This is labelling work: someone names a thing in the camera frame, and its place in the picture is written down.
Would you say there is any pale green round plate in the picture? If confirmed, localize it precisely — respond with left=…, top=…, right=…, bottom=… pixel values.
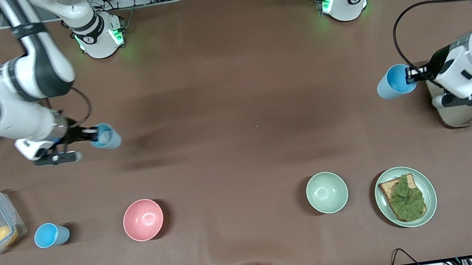
left=371, top=162, right=441, bottom=232

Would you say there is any blue plastic cup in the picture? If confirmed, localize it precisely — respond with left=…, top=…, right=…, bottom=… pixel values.
left=374, top=62, right=419, bottom=102
left=87, top=121, right=123, bottom=153
left=32, top=220, right=72, bottom=250

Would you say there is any orange round food item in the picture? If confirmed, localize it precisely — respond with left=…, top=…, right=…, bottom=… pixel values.
left=0, top=223, right=20, bottom=248

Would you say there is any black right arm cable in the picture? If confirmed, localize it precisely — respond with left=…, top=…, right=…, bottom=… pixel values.
left=71, top=85, right=96, bottom=129

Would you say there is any pale green bowl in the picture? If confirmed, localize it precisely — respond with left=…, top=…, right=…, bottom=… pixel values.
left=303, top=169, right=351, bottom=217

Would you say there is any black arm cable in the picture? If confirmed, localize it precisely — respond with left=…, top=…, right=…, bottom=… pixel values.
left=388, top=0, right=472, bottom=79
left=71, top=85, right=96, bottom=129

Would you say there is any black looped cable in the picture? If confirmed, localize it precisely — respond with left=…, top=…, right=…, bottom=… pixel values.
left=389, top=245, right=422, bottom=265

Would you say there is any green lettuce leaf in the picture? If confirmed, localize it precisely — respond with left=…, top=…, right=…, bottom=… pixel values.
left=385, top=173, right=428, bottom=224

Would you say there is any pink bowl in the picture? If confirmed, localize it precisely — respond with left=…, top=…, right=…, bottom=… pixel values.
left=120, top=196, right=167, bottom=244

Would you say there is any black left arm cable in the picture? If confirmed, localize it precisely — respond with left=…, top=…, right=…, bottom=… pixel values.
left=388, top=0, right=472, bottom=79

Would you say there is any brown bread slice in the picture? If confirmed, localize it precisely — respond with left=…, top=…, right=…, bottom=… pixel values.
left=377, top=172, right=429, bottom=226

